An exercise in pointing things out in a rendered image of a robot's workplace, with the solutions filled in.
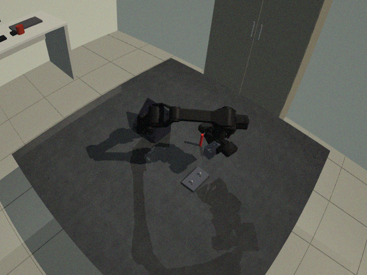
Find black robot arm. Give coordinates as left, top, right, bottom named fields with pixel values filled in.
left=136, top=103, right=249, bottom=139

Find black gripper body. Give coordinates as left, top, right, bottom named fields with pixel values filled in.
left=198, top=123, right=238, bottom=157

